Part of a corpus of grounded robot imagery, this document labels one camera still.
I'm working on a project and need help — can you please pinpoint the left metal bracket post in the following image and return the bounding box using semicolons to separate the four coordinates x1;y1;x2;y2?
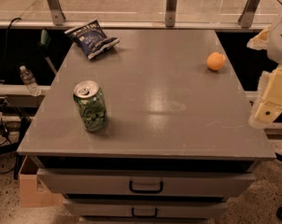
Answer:
47;0;65;25

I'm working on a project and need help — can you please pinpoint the grey drawer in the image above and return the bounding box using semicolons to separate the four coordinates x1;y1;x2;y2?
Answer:
63;199;227;218
37;169;255;199

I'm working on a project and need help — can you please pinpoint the black drawer handle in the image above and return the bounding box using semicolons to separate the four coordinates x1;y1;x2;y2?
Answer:
131;208;158;218
129;180;163;194

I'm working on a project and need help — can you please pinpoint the metal bracket post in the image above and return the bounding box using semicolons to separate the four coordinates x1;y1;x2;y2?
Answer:
238;0;261;28
164;0;177;27
47;0;65;25

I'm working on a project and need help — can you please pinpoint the black top drawer handle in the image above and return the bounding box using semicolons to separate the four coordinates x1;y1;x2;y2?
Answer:
129;180;163;194

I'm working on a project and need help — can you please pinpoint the middle metal bracket post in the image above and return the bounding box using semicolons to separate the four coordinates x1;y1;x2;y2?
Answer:
164;0;177;27

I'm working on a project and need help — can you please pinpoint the orange fruit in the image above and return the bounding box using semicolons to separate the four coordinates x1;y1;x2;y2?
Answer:
206;52;226;71

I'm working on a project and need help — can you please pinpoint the black cable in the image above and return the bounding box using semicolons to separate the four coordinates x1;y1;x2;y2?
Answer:
0;16;23;107

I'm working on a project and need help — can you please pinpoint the grey drawer cabinet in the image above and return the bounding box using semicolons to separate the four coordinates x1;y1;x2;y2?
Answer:
19;30;275;224

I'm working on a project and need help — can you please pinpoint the green soda can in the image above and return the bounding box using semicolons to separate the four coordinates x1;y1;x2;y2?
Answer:
73;80;107;133

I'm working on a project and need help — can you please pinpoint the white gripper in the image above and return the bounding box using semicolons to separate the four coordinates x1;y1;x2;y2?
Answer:
247;11;282;129

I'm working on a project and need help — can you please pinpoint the green handled tool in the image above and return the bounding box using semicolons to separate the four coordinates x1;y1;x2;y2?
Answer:
37;29;57;75

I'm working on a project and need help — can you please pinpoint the blue chip bag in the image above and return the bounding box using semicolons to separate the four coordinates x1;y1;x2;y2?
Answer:
64;20;120;60

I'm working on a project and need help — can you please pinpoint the right metal bracket post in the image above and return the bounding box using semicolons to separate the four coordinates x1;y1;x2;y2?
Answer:
238;0;261;28

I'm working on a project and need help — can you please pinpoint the top grey drawer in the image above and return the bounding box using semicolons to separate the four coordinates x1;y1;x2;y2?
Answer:
37;169;255;199

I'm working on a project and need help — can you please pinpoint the cardboard box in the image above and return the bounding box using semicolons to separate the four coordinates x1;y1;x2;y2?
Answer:
19;157;63;207

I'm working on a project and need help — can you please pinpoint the clear plastic water bottle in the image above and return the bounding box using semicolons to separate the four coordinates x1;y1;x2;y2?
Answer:
20;65;41;96

